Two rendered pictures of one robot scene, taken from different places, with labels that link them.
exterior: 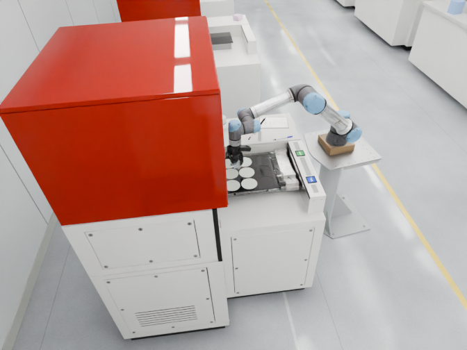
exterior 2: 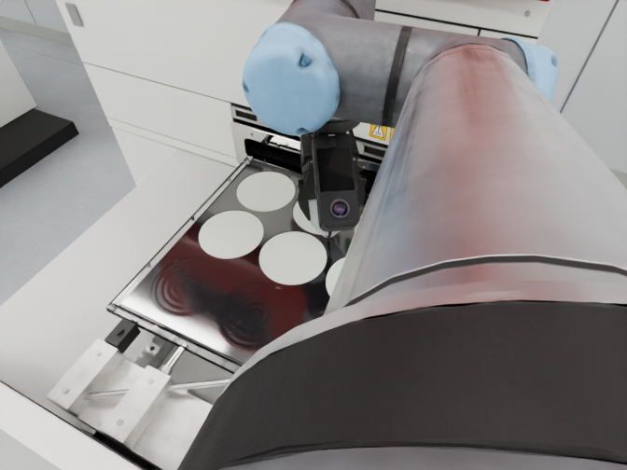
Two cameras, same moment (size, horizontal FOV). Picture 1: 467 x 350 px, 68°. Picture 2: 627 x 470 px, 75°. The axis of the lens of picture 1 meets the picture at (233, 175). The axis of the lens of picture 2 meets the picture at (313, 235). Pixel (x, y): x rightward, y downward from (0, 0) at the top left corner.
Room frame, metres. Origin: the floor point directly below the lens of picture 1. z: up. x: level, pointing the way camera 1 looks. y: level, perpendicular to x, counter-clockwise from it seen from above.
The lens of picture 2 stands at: (1.92, -0.40, 1.38)
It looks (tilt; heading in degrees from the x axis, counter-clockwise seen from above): 49 degrees down; 120
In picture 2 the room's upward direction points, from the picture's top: straight up
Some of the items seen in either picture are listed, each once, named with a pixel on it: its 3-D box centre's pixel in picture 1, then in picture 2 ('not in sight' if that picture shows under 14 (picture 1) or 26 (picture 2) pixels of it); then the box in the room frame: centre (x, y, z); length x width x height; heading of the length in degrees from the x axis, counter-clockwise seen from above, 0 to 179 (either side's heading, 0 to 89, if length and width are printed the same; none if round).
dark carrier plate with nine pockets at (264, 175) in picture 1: (247, 172); (293, 257); (1.70, -0.09, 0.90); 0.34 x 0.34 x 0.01; 5
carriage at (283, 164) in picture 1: (285, 170); (201, 444); (1.74, -0.35, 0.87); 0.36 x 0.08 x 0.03; 5
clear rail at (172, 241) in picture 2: (251, 192); (192, 221); (1.52, -0.10, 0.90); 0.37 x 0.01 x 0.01; 95
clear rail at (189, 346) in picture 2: (274, 169); (225, 363); (1.72, -0.27, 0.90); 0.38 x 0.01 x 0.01; 5
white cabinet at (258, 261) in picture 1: (259, 212); not in sight; (1.79, -0.18, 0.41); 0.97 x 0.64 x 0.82; 5
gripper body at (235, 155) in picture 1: (234, 151); (329, 145); (1.72, -0.01, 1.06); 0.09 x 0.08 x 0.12; 126
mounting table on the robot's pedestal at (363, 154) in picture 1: (336, 153); not in sight; (2.03, -0.78, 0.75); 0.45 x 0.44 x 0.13; 104
